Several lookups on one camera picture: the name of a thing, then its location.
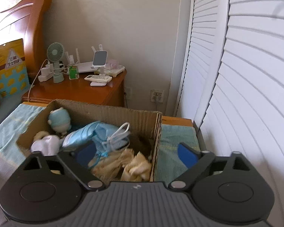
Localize blue face mask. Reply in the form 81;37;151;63
92;122;130;157
62;121;100;150

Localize white sock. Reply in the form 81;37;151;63
30;135;64;156

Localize blue round plush toy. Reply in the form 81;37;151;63
48;107;71;135

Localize cream knotted fabric toy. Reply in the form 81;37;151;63
88;148;152;184

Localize dark brown scrunchie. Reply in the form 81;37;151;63
130;136;154;158

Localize brown cardboard box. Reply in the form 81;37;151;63
17;100;162;184

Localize wooden nightstand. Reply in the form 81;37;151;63
22;71;127;107

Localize green small box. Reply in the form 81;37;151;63
68;65;79;80

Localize white louvered doors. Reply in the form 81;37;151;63
175;0;284;226

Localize white power strip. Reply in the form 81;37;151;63
38;62;54;82

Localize white wifi router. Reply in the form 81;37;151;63
65;48;99;73

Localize yellow blue snack bag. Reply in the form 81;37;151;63
0;39;30;98

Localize wooden headboard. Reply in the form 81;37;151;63
0;0;52;80

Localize wall power socket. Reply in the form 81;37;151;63
150;90;164;103

